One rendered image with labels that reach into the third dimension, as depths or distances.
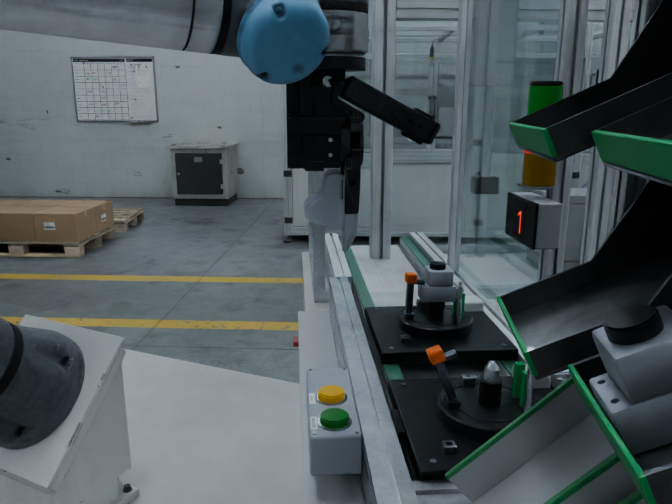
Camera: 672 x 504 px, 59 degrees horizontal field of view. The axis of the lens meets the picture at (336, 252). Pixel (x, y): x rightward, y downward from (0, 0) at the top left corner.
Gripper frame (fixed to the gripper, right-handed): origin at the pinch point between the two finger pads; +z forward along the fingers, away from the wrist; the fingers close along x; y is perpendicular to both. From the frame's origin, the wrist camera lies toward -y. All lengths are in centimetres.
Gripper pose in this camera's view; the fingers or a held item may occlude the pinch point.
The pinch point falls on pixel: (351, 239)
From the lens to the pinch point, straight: 69.4
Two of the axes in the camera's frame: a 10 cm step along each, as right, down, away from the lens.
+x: 0.7, 2.4, -9.7
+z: 0.0, 9.7, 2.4
